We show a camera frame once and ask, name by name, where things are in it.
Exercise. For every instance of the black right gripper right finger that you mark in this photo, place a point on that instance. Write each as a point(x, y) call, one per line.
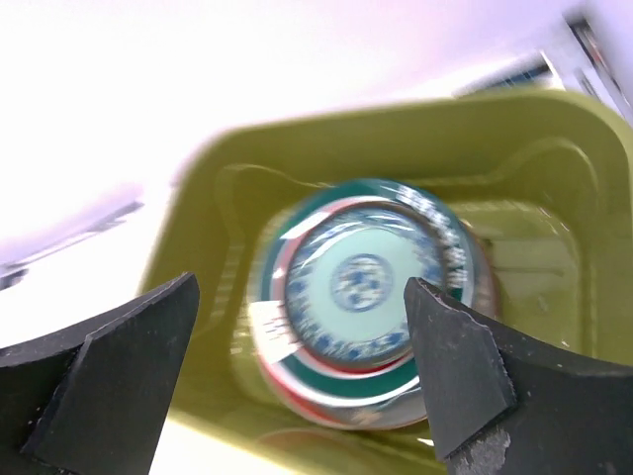
point(499, 401)

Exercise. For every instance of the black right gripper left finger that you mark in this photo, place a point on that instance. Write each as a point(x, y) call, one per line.
point(92, 398)

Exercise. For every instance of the red teal floral plate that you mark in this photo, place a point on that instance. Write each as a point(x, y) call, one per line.
point(346, 415)

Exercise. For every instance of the small blue patterned dish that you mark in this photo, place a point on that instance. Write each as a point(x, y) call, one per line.
point(344, 286)

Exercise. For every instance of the white green rimmed plate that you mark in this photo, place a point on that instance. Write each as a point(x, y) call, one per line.
point(458, 250)

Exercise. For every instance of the olive green plastic bin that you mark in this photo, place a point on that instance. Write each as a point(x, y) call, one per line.
point(542, 177)

